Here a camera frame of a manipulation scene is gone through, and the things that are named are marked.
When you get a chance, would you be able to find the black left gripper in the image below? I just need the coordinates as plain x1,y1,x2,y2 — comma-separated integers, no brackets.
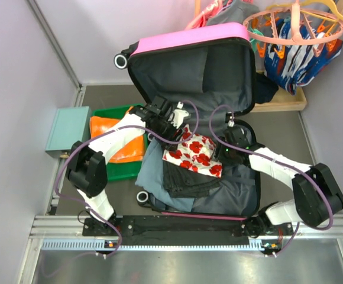
150,117,185,153

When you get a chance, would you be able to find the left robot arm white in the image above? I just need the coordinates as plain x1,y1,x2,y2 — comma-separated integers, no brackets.
66,96,190,235

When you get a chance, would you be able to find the coral pink patterned garment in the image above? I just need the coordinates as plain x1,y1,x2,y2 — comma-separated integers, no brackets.
185,0,228,30

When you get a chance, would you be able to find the pink hard-shell suitcase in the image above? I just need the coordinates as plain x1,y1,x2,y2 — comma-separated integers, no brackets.
114,22,260,217

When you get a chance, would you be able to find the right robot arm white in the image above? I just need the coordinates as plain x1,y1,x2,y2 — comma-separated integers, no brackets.
215,126,343,234

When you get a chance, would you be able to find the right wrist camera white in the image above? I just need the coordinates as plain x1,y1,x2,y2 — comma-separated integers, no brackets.
228,116,235,127

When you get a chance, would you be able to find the pink round clip hanger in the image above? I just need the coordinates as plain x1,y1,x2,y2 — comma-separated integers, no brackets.
243,1,343,58

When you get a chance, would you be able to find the dark navy folded garment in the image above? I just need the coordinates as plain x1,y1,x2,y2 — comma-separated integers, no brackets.
255,73,279,104

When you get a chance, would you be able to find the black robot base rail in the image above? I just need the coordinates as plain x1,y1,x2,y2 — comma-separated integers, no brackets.
82,214,293,246

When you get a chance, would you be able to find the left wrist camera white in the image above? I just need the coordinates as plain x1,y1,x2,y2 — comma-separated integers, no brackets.
169,102,190,128

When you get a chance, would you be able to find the green plastic tray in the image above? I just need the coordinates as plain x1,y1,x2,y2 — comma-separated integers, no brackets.
89,105,148,182

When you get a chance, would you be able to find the red poppy floral garment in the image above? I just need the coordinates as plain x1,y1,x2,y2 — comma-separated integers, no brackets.
163,134,223,178

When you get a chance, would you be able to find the slotted grey cable duct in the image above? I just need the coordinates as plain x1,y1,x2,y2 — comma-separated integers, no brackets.
41,236,281,253

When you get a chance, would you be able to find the black denim garment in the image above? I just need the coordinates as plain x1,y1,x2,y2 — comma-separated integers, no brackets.
163,161,220,198

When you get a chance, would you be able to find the grey hanging garment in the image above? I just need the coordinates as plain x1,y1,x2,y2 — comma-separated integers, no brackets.
205,1,260,26

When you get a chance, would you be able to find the blue white patterned garment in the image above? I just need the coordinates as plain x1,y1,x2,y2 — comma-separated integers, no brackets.
263,17,343,95

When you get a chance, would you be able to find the orange white tie-dye garment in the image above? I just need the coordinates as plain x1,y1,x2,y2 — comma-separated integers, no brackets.
89,106,145,163

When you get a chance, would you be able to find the light blue grey garment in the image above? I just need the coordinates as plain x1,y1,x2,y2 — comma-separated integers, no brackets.
135,141,195,212

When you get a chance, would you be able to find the yellow clothes hanger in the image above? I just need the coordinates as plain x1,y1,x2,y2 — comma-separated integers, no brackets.
266,0,343,21

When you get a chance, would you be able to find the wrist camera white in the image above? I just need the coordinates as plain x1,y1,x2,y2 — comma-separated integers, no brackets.
228,116,235,127
169,102,190,128

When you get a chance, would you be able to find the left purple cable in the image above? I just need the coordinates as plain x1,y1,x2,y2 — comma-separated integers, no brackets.
54,99,199,257

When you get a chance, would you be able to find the teal green garment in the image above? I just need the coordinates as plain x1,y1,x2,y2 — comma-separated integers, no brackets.
247,26,264,57

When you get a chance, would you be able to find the light blue metal box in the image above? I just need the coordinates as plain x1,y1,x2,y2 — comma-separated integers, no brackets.
45,106,92,158

